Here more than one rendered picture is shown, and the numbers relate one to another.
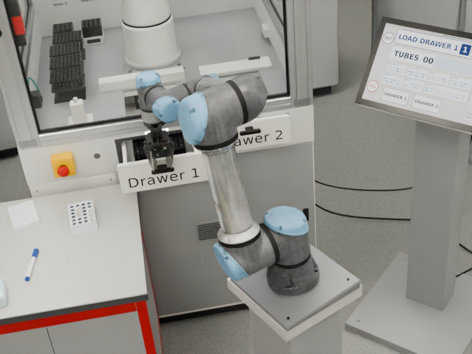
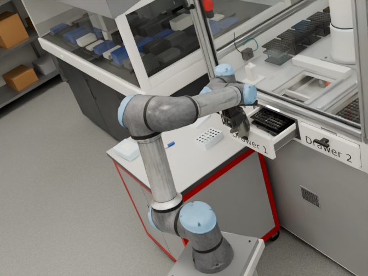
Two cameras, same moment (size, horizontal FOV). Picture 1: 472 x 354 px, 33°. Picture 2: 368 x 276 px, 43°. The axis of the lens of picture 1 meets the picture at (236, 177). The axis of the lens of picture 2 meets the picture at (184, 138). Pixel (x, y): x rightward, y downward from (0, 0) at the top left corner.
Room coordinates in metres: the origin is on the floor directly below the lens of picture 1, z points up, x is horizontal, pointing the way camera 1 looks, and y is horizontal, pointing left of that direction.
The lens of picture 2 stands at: (1.34, -1.27, 2.09)
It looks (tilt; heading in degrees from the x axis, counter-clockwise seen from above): 33 degrees down; 71
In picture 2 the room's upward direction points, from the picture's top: 19 degrees counter-clockwise
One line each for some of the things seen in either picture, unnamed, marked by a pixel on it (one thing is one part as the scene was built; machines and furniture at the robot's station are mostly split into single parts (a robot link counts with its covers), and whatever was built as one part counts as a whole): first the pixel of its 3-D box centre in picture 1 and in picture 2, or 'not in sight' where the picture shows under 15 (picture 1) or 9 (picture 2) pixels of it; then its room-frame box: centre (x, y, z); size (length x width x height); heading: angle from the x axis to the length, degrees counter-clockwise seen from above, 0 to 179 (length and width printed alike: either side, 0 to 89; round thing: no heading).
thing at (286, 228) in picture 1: (284, 234); (199, 224); (1.68, -0.12, 0.95); 0.13 x 0.12 x 0.14; 115
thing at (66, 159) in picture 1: (63, 165); not in sight; (2.25, 0.58, 0.88); 0.07 x 0.05 x 0.07; 96
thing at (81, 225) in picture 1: (82, 217); (208, 138); (2.07, 0.52, 0.78); 0.12 x 0.08 x 0.04; 11
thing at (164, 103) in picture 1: (168, 102); (216, 92); (2.02, 0.17, 1.20); 0.11 x 0.11 x 0.08; 25
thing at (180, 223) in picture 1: (175, 179); (358, 149); (2.78, 0.26, 0.40); 1.03 x 0.95 x 0.80; 96
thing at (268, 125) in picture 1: (248, 134); (328, 144); (2.33, -0.06, 0.87); 0.29 x 0.02 x 0.11; 96
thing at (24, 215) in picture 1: (23, 215); (197, 120); (2.13, 0.72, 0.77); 0.13 x 0.09 x 0.02; 19
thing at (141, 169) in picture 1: (163, 172); (249, 137); (2.15, 0.24, 0.87); 0.29 x 0.02 x 0.11; 96
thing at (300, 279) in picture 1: (291, 264); (210, 247); (1.68, -0.13, 0.83); 0.15 x 0.15 x 0.10
